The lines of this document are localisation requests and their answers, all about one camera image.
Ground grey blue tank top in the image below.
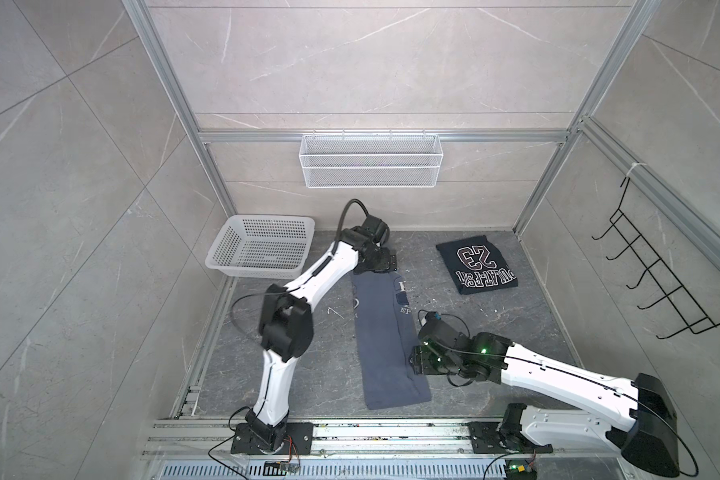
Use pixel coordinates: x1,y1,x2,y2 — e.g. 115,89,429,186
351,272,432,410

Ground navy tank top red trim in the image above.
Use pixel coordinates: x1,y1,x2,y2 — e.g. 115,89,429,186
436,235,519,295

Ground white plastic laundry basket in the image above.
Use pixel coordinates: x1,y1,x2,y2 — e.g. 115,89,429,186
205,215,315,280

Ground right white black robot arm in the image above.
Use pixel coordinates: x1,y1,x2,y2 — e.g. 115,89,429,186
410,311,681,478

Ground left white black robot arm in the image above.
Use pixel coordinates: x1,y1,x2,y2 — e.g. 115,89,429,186
245,215,396,453

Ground small circuit board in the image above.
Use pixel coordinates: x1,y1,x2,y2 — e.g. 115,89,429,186
262,461,300,476

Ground white zip tie upper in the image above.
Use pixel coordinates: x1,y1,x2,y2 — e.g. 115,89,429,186
625,162,647,179

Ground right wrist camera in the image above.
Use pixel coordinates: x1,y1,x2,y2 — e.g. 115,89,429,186
422,311,442,325

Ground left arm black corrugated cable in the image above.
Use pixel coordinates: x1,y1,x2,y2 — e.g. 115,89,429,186
311,198,372,277

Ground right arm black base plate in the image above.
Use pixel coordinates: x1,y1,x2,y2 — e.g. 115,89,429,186
467,421,554,454

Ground white wire mesh wall basket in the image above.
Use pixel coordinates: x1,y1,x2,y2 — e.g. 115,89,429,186
298,133,444,189

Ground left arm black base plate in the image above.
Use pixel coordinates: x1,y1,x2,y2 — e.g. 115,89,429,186
230,422,315,455

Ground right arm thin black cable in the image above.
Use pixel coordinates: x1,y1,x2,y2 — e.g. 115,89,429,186
416,308,700,479

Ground black wire hook rack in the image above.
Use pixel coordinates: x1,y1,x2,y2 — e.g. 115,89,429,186
591,177,720,340

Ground aluminium mounting rail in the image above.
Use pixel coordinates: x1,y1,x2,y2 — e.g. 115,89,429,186
138,409,620,460

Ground white slotted cable duct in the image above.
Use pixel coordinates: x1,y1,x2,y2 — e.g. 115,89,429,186
157,459,506,479

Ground aluminium frame profiles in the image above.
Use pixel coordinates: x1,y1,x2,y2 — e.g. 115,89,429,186
124,1,720,272

